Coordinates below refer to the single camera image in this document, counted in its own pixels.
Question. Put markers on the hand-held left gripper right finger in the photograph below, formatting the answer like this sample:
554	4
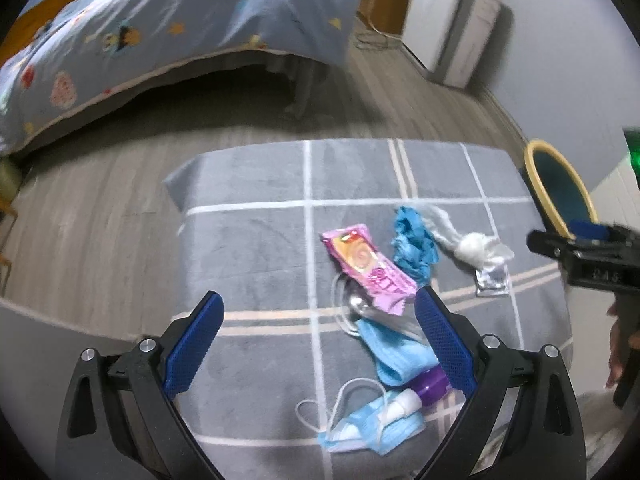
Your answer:
445	340

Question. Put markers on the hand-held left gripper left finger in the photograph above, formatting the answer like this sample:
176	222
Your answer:
192	345

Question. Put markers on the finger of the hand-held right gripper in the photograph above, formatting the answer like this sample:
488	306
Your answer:
590	229
555	244

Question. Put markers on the teal bin with yellow rim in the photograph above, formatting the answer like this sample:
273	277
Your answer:
560	195

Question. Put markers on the purple bottle with white cap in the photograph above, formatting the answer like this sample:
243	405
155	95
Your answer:
432	385

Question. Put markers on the light blue cloth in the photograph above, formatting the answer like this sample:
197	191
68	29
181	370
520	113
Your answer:
395	355

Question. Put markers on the silver foil packet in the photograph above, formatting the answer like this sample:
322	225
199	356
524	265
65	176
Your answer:
492	282

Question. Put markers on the person's right hand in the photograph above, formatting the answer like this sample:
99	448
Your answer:
617	355

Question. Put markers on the white panelled door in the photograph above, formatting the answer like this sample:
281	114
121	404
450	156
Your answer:
617	192

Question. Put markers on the white crumpled tissue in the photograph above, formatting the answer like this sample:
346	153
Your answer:
472	247

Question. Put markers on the metal spoon in clear plastic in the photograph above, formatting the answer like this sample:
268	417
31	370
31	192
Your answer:
357	305

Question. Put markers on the crumpled teal glove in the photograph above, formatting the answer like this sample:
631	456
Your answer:
412	240

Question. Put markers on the pink candy wrapper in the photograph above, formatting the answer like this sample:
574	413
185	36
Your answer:
360	260

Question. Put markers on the blue face mask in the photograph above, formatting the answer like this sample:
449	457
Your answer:
360	430

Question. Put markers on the grey checked mat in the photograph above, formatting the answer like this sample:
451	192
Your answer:
260	240

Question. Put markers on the white fluffy cloth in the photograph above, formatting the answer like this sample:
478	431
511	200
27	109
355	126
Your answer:
595	425

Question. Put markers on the wooden chair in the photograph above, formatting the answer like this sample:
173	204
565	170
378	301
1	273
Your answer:
7	240

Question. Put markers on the white air purifier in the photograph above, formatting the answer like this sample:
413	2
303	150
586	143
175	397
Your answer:
440	20

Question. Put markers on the grey bed base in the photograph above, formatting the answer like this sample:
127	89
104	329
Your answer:
225	80

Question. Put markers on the printed blue blanket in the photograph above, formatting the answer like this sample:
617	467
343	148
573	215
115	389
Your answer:
175	20

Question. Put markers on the wooden bed headboard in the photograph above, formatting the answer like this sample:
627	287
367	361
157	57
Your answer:
55	7

